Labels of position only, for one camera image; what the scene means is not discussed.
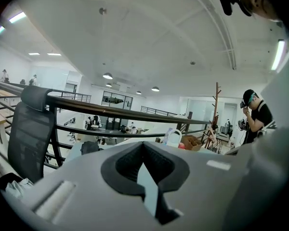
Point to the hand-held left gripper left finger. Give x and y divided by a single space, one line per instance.
86 189

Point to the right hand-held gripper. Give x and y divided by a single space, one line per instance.
269 127

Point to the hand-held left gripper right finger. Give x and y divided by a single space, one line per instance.
202 189

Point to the red apple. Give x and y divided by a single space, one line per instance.
182 146

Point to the brown wooden box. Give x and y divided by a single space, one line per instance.
192 142

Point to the person's light grey shirt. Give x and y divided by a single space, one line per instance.
274 177

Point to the white jug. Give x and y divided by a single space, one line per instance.
175 138

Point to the wooden coat rack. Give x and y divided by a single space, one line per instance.
216 105

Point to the clear plastic bottle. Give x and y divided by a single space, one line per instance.
166 135

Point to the white crumpled garment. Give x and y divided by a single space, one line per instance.
19 186

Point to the long ceiling light tube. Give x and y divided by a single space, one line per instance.
278 54

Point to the black mesh office chair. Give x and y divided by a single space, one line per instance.
29 133

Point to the black metal railing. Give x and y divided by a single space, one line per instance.
86 108

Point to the distant black railing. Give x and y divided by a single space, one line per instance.
159 111

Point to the black framed glass partition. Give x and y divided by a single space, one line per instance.
116 100

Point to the person's head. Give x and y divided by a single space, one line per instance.
262 6

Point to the round ceiling fixture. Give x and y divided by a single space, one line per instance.
102 11

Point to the row of ceiling light panels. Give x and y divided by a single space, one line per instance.
18 17

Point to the white ceiling rail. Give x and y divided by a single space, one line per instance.
228 47

